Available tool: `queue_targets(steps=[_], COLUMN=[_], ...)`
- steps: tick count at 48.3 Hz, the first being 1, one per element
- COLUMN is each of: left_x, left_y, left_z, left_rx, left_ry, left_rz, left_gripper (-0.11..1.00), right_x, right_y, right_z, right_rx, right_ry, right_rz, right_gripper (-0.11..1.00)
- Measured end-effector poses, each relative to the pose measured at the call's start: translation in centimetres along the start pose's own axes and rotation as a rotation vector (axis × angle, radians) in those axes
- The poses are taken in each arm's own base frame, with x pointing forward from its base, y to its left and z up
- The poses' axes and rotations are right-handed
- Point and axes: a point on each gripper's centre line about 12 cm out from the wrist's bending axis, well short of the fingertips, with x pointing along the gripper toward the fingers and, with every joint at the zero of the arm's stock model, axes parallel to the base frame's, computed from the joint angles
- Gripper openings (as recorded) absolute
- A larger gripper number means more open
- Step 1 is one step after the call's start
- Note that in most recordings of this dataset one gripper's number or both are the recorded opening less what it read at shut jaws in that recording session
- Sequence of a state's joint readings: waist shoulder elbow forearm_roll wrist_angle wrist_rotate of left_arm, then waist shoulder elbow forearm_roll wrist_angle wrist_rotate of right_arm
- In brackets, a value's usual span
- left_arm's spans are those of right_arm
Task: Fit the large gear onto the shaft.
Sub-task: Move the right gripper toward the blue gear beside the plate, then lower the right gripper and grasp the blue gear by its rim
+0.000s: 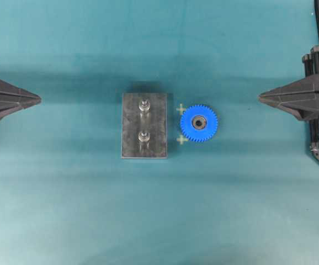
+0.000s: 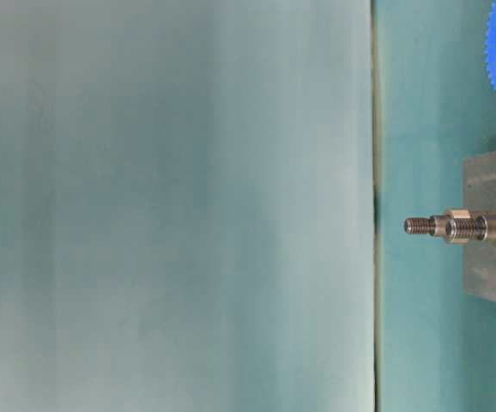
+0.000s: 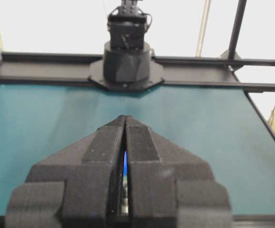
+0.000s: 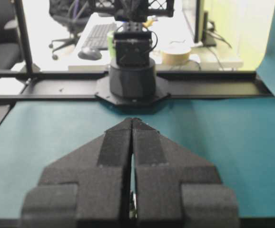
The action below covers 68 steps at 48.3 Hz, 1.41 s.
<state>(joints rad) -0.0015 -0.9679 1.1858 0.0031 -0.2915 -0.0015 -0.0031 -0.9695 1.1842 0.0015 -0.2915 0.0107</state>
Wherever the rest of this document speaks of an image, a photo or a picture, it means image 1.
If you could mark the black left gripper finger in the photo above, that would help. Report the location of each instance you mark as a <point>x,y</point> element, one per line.
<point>8,89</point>
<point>7,108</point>

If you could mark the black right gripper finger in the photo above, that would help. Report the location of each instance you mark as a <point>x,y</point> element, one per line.
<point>309,84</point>
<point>303,106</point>

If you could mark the large blue plastic gear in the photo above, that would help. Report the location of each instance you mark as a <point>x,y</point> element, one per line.
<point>199,123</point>

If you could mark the upper steel shaft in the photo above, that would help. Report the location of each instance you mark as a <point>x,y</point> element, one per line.
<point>144,105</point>

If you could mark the steel shaft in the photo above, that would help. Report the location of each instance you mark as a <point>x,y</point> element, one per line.
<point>144,136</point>
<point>144,105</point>

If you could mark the lower steel shaft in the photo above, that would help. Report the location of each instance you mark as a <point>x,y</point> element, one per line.
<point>144,136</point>

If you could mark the grey metal base plate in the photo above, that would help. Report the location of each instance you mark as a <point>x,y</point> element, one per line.
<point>154,121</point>

